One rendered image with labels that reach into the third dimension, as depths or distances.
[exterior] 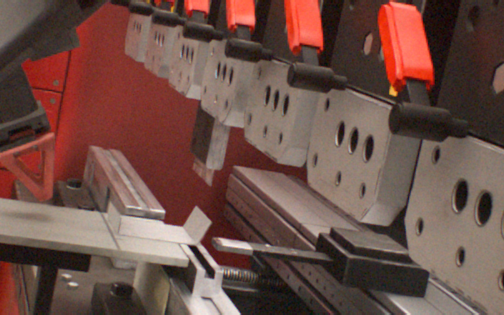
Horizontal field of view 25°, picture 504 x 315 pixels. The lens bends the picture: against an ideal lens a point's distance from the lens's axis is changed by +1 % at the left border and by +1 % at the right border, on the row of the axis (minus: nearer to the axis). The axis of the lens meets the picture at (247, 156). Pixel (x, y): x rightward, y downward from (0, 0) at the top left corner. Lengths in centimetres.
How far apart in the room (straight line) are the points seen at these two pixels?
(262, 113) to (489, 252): 45
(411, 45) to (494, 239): 13
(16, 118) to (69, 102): 88
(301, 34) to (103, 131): 141
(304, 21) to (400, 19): 18
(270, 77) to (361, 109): 23
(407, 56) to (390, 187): 12
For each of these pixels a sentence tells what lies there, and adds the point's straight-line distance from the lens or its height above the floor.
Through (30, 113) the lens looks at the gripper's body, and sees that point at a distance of 132.
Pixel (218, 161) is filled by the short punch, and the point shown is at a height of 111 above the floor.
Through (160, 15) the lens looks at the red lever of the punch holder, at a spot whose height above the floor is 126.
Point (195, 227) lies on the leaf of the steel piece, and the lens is 140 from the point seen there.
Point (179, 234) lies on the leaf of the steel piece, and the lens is 140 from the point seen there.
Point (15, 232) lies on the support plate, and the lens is 128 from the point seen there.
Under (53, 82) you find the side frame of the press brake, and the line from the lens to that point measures 218.
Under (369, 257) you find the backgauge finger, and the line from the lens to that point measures 139.
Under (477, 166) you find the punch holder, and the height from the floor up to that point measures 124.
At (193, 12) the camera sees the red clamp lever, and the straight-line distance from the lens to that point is 120.
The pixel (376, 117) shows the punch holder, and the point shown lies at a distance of 74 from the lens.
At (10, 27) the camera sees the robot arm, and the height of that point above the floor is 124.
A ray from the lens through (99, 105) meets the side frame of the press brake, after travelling 220.
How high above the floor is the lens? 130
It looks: 8 degrees down
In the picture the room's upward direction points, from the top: 12 degrees clockwise
